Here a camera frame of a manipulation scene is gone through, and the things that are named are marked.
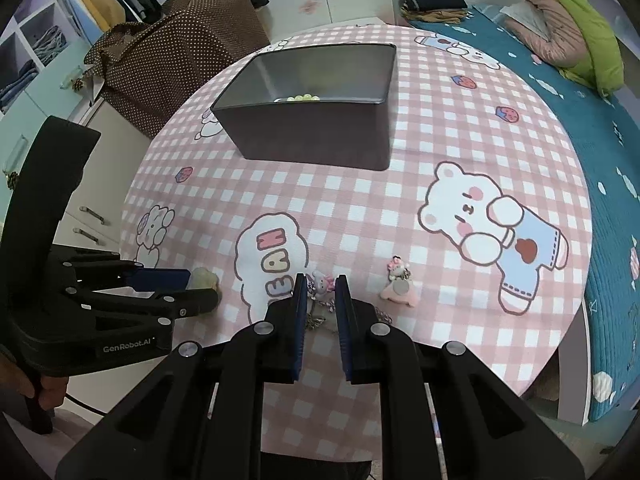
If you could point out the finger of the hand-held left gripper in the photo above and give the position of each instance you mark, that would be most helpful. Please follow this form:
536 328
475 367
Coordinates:
160 279
192 302

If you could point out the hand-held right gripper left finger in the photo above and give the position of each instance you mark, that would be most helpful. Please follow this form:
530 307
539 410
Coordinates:
301 330

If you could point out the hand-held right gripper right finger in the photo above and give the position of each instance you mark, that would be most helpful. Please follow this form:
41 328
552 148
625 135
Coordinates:
341 330

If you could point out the pale jade pendant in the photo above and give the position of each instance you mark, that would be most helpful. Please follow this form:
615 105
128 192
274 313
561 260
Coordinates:
205 277

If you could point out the person's left hand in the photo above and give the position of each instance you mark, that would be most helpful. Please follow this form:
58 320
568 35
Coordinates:
51 392

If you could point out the pine cone ornament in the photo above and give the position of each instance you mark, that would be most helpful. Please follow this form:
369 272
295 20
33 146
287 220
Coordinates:
12 179
77 84

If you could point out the lilac open wardrobe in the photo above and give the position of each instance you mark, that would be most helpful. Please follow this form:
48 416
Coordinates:
55 95

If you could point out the pink checked bear tablecloth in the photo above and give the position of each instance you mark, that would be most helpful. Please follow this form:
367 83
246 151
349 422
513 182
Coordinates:
350 200

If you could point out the folded dark blue clothes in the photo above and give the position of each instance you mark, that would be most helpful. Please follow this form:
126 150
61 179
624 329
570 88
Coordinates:
20 79

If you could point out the folded blue white clothes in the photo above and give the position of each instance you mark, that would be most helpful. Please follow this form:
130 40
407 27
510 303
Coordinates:
47 44

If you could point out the brown dotted cloth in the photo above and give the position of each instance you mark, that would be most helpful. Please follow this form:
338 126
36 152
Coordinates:
175 50

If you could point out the teal candy print mattress cover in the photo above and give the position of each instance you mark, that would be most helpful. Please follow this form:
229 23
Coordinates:
600 160

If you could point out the pale pink butterfly sticker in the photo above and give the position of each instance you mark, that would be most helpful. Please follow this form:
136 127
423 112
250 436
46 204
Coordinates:
307 6

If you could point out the tan folded garment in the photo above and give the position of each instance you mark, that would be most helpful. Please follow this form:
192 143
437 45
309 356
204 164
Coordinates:
440 16

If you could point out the white pillow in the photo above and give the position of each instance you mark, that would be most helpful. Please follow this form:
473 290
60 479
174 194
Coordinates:
520 11

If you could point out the pink and green folded quilt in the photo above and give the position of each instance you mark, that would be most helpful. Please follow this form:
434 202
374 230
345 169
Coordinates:
575 25

